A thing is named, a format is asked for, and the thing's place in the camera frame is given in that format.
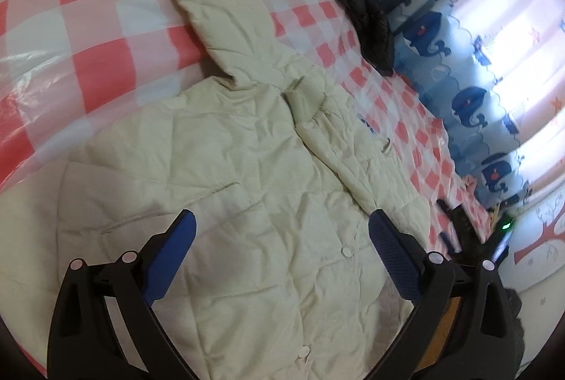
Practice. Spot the cream quilted jacket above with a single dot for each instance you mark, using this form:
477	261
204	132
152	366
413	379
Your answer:
229	168

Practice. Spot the red white checkered bed sheet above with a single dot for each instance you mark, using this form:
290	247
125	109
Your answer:
97	49

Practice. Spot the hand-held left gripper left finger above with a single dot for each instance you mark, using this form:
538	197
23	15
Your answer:
170	256

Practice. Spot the red tree wall sticker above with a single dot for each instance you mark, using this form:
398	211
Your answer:
547	234

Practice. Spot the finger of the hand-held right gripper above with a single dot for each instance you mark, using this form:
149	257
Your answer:
445	205
448	241

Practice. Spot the pink star print curtain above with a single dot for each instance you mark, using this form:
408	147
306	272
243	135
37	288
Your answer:
507	9

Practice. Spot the blue whale print curtain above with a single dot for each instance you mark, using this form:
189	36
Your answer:
468	97

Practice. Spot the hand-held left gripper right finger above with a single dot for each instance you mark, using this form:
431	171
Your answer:
395	256

